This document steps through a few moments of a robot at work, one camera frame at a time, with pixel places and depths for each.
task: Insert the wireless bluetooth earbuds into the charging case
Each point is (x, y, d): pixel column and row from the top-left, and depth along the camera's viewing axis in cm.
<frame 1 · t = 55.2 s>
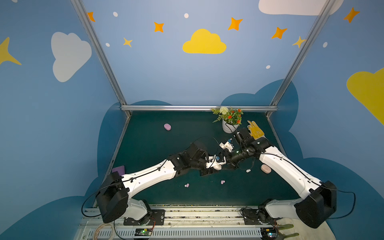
left hand: (219, 165, 73), fingers open
right hand: (217, 164, 72), fingers open
purple earbud charging case: (167, 127, 113), point 2 cm above the table
white potted flower plant: (231, 118, 103), point 14 cm above the table
white earbud right: (248, 170, 92), on the table
purple earbud left: (187, 185, 86), point 2 cm above the table
purple earbud right: (222, 182, 88), on the table

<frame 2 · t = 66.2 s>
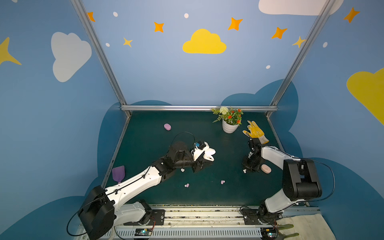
left hand: (211, 159, 71), fingers open
right hand: (245, 167, 92), fingers open
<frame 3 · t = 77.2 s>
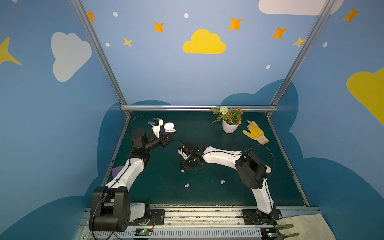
left hand: (174, 132, 79), fingers open
right hand: (184, 165, 90), fingers open
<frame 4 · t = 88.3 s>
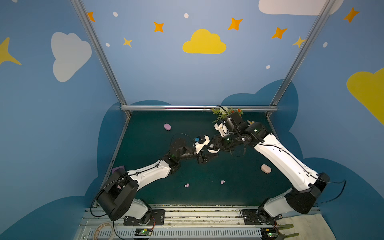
left hand: (216, 150, 72), fingers open
right hand: (213, 146, 71), fingers open
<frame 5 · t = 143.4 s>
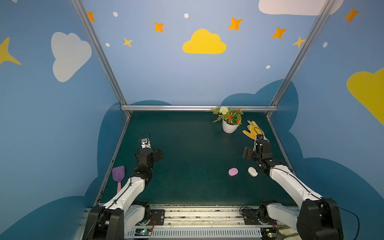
left hand: (153, 147, 87), fingers open
right hand: (255, 148, 88), fingers open
purple earbud charging case: (233, 171, 90), point 3 cm above the table
white earbud charging case: (252, 171, 90), point 3 cm above the table
